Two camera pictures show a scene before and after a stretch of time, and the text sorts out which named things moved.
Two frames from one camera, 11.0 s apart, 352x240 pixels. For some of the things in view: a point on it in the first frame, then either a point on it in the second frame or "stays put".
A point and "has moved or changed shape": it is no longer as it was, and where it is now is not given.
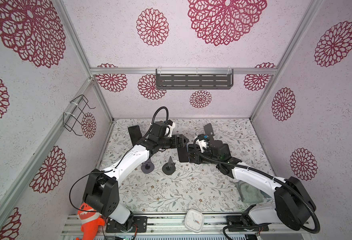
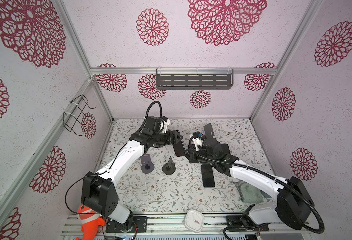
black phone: [183, 154] -> [207, 175]
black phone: [135, 134] has moved or changed shape
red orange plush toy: [90, 219] stays put
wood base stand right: [209, 131] stays put
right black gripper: [197, 158] stays put
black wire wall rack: [70, 118] stays put
